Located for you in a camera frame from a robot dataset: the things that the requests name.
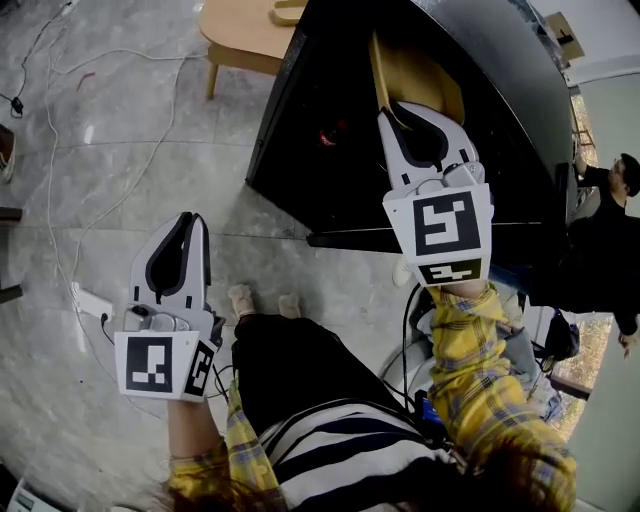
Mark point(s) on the black bag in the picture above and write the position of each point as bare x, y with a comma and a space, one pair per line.
562, 337

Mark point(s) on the curved wooden piece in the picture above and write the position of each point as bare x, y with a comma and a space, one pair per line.
287, 12

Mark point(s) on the light wooden table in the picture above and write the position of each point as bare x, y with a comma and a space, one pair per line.
240, 35

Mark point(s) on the cardboard box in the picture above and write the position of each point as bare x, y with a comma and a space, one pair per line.
565, 35

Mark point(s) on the worn sneaker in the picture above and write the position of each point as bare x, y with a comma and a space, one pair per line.
6, 155

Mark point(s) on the person's left beige slipper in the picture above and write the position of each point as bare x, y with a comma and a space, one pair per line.
241, 298

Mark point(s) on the person's black trousers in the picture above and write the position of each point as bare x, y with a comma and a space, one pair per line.
300, 365

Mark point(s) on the person's right forearm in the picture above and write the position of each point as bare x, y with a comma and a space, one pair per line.
470, 360

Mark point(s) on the person's right beige slipper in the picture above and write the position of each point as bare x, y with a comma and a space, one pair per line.
289, 305

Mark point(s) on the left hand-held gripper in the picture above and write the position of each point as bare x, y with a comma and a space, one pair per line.
150, 365

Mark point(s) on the person's striped shirt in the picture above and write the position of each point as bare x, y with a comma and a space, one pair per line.
350, 450

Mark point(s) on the person's beige slipper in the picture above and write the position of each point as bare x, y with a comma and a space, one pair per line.
241, 298
289, 305

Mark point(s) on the black power adapter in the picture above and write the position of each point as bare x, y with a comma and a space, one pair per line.
17, 106

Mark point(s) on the person's left forearm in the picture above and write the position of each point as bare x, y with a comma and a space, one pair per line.
192, 430

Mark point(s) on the black glass-door fridge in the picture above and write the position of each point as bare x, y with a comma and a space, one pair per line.
340, 190

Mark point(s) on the blue waist device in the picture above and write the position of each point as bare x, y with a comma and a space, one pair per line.
430, 407

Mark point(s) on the white device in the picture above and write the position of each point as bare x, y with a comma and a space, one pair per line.
22, 497

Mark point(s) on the white power strip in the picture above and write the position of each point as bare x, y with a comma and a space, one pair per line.
92, 301

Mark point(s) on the small red object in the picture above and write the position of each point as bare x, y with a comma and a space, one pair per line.
332, 134

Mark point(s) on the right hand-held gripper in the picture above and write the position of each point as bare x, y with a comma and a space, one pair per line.
445, 225

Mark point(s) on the white shoe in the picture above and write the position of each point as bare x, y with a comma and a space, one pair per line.
401, 272

